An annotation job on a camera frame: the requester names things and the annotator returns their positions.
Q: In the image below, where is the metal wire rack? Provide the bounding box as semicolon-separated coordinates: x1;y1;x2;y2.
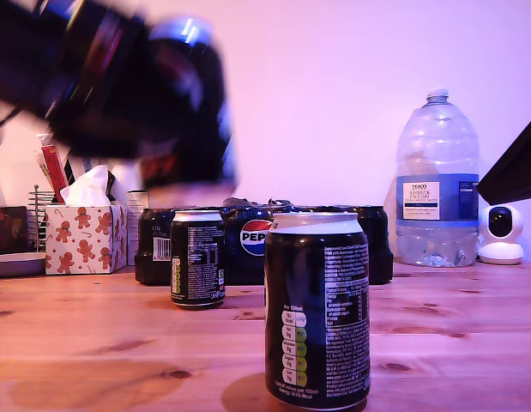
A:
27;184;56;254

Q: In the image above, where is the large clear water bottle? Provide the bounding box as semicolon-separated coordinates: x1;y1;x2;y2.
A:
395;88;480;268

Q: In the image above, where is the small white round camera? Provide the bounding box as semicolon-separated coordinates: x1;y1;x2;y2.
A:
478;203;526;266

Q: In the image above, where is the shrink-wrapped Pepsi can multipack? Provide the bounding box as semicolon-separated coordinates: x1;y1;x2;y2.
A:
134;197;395;287

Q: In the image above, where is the black Pepsi Max can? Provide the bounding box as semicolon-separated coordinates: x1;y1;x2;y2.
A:
169;209;226;311
263;212;372;411
138;16;241;192

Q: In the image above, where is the white tissue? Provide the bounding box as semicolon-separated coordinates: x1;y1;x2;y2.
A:
59;165;114;207

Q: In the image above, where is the pale stick packet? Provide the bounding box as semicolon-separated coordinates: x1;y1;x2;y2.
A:
33;149;56;190

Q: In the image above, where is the gingerbread print tissue box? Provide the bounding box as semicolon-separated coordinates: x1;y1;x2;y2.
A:
45;204;131;276

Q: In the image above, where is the thick black cable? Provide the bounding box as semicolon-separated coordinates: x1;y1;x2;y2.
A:
0;106;22;151

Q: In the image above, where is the white printed carton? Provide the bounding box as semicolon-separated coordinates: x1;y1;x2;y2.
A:
126;191;151;267

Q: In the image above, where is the grey plate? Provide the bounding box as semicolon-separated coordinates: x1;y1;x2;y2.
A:
0;252;47;279

